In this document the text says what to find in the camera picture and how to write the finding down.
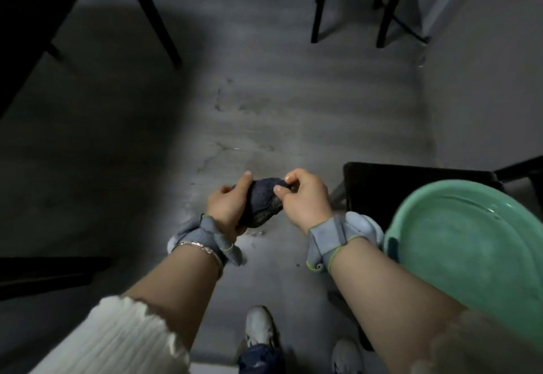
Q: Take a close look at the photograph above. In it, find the green plastic basin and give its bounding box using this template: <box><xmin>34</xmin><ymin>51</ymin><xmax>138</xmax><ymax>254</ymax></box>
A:
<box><xmin>383</xmin><ymin>180</ymin><xmax>543</xmax><ymax>350</ymax></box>

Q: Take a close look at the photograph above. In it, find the white right shoe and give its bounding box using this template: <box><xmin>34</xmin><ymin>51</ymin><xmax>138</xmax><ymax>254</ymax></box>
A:
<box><xmin>331</xmin><ymin>337</ymin><xmax>366</xmax><ymax>374</ymax></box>

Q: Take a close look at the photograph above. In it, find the person's left forearm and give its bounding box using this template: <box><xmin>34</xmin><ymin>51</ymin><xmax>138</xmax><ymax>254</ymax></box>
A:
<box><xmin>122</xmin><ymin>242</ymin><xmax>224</xmax><ymax>352</ymax></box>

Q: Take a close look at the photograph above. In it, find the grey left wrist strap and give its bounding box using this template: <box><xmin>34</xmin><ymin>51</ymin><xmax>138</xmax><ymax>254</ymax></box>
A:
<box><xmin>167</xmin><ymin>214</ymin><xmax>247</xmax><ymax>269</ymax></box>

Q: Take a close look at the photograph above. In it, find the person's right hand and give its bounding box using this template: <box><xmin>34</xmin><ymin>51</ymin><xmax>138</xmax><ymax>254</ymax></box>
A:
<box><xmin>273</xmin><ymin>168</ymin><xmax>334</xmax><ymax>232</ymax></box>

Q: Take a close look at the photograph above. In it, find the black cable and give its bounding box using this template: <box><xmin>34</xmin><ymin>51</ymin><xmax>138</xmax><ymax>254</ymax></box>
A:
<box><xmin>363</xmin><ymin>0</ymin><xmax>431</xmax><ymax>44</ymax></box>

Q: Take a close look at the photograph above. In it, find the white ribbed sleeve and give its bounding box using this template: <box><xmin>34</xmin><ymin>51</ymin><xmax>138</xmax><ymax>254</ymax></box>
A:
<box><xmin>409</xmin><ymin>309</ymin><xmax>543</xmax><ymax>374</ymax></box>
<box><xmin>29</xmin><ymin>295</ymin><xmax>192</xmax><ymax>374</ymax></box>

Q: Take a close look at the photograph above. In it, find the blue jeans leg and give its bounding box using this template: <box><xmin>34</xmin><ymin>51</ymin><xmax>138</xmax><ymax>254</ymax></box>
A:
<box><xmin>237</xmin><ymin>343</ymin><xmax>286</xmax><ymax>374</ymax></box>

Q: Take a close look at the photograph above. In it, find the person's right forearm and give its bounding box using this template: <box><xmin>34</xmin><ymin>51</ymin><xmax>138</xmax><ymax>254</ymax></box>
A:
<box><xmin>329</xmin><ymin>237</ymin><xmax>469</xmax><ymax>374</ymax></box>

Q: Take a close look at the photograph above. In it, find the black furniture bar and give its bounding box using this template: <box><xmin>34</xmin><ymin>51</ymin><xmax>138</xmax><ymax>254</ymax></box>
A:
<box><xmin>0</xmin><ymin>256</ymin><xmax>113</xmax><ymax>301</ymax></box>

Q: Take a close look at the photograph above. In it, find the dark blue wet cloth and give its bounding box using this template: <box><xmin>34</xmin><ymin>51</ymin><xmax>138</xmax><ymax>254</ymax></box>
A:
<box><xmin>231</xmin><ymin>177</ymin><xmax>294</xmax><ymax>229</ymax></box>

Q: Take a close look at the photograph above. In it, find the grey right wrist strap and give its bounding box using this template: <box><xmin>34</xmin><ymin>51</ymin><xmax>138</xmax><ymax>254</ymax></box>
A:
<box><xmin>305</xmin><ymin>211</ymin><xmax>385</xmax><ymax>273</ymax></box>

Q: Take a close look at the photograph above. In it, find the white left shoe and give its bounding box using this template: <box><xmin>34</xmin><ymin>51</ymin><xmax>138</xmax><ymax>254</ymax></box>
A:
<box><xmin>245</xmin><ymin>305</ymin><xmax>279</xmax><ymax>350</ymax></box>

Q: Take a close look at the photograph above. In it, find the white ribbed left sleeve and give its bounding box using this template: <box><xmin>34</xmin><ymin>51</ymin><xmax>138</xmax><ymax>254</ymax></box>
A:
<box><xmin>29</xmin><ymin>295</ymin><xmax>192</xmax><ymax>374</ymax></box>

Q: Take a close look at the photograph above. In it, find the white shoe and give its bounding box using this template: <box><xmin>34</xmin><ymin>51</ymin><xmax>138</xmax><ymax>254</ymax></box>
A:
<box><xmin>331</xmin><ymin>337</ymin><xmax>366</xmax><ymax>374</ymax></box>
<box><xmin>245</xmin><ymin>305</ymin><xmax>279</xmax><ymax>350</ymax></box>

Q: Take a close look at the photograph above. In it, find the grey wrist strap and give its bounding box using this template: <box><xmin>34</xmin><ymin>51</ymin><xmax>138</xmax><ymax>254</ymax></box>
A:
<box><xmin>167</xmin><ymin>214</ymin><xmax>247</xmax><ymax>269</ymax></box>
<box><xmin>305</xmin><ymin>211</ymin><xmax>385</xmax><ymax>273</ymax></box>

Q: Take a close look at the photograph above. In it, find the black table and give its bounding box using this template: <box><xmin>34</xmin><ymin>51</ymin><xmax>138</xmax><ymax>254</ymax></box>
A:
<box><xmin>0</xmin><ymin>0</ymin><xmax>183</xmax><ymax>120</ymax></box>

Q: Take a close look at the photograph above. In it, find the black stool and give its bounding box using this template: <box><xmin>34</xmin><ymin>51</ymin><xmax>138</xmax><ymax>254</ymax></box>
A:
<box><xmin>329</xmin><ymin>155</ymin><xmax>543</xmax><ymax>353</ymax></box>

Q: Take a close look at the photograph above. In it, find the white ribbed right sleeve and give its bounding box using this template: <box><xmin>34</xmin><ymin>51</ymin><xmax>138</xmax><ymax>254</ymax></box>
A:
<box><xmin>409</xmin><ymin>309</ymin><xmax>543</xmax><ymax>374</ymax></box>

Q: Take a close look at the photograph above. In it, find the person's left hand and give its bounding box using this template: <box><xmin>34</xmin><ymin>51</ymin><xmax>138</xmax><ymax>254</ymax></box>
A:
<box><xmin>206</xmin><ymin>171</ymin><xmax>254</xmax><ymax>238</ymax></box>

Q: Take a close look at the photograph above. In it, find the silver bracelet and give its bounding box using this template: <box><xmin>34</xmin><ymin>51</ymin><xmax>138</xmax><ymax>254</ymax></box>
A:
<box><xmin>175</xmin><ymin>241</ymin><xmax>225</xmax><ymax>278</ymax></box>

